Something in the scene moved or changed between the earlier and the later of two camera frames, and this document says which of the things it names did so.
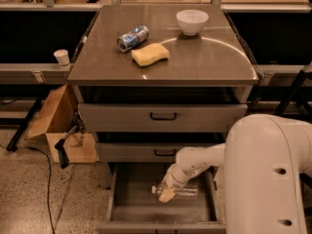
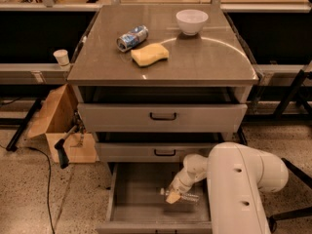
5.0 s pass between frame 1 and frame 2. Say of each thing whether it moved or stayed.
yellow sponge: stayed
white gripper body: moved
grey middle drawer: stayed
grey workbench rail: stayed
